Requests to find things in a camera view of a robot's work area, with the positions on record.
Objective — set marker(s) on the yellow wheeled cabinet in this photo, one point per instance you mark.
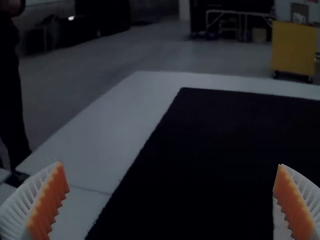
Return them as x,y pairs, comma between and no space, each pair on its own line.
292,47

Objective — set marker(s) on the person's legs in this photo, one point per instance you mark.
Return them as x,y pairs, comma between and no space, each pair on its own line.
10,100

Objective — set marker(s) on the metal frame table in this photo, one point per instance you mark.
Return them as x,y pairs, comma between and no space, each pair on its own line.
240,15

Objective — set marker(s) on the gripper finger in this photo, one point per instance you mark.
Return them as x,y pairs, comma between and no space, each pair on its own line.
42,205
297,207

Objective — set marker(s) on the black mat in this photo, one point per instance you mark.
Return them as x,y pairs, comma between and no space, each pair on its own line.
205,162

